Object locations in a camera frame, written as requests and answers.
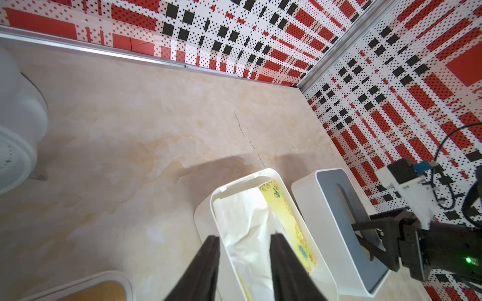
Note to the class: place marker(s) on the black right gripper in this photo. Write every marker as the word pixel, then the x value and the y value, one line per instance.
pixel 396 238

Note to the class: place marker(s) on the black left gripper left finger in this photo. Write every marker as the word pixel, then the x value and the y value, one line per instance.
pixel 199 281

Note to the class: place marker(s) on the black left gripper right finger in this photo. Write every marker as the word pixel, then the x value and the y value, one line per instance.
pixel 289 278

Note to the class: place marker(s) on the grey tissue box lid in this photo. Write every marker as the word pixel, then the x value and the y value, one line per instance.
pixel 329 205

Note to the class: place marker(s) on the yellow tissue paper pack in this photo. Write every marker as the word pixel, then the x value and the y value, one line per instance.
pixel 246 221

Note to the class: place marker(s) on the white tissue box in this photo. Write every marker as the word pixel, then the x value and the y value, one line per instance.
pixel 229 284

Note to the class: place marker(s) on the bamboo tissue box lid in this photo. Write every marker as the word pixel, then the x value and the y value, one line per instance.
pixel 110 285

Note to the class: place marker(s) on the white alarm clock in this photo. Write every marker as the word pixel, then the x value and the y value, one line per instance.
pixel 24 124

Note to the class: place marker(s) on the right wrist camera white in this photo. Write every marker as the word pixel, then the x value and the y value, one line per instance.
pixel 408 179

